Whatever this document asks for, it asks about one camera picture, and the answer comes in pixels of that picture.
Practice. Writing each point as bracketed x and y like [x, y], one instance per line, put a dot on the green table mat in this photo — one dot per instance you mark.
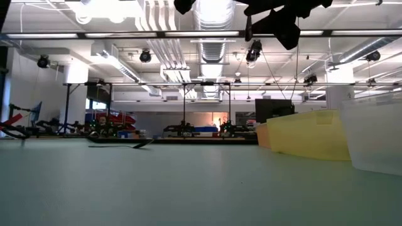
[157, 188]

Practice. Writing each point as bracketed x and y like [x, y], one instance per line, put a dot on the black aluminium table frame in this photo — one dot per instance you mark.
[188, 141]

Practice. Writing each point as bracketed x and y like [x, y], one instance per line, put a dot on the blue storage box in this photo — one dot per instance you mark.
[205, 129]

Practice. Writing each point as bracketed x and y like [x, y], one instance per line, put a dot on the black metal spoon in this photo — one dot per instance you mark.
[143, 144]

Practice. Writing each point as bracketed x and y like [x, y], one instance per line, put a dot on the black overhead light bar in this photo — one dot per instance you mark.
[161, 34]

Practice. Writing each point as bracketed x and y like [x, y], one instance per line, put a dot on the red storage shelves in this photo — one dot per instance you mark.
[125, 120]

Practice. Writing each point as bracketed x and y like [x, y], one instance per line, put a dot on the green lit background robot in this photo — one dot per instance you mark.
[94, 127]

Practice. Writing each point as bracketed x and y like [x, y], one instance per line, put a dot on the white ceiling pipes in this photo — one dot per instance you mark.
[163, 19]

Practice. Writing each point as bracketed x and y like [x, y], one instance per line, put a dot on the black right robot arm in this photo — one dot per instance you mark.
[314, 3]

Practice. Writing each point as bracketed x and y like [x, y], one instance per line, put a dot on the black background monitor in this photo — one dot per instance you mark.
[273, 110]

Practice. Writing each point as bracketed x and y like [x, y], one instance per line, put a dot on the clear plastic bin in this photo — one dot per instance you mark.
[373, 135]

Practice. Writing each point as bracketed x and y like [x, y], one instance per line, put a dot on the black background workstation frame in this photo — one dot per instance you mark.
[184, 106]

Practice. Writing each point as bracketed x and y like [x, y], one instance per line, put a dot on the black background robot arm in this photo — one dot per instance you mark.
[51, 125]
[229, 127]
[176, 128]

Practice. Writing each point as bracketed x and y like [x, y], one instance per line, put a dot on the black ceiling camera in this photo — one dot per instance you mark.
[43, 61]
[145, 56]
[253, 51]
[310, 78]
[373, 56]

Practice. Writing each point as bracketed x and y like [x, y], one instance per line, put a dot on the silver ventilation duct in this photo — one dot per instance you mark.
[213, 50]

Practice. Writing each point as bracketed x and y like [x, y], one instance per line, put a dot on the seated person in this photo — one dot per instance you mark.
[102, 122]

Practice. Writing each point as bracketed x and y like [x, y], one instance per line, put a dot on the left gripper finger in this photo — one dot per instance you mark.
[184, 5]

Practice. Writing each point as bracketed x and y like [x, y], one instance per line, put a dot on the yellow plastic bin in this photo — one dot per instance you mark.
[309, 135]

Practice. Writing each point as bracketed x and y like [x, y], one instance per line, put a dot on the orange plastic bin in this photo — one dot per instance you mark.
[264, 135]

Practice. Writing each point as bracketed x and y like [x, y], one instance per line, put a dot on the blue background monitor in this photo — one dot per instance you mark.
[36, 111]

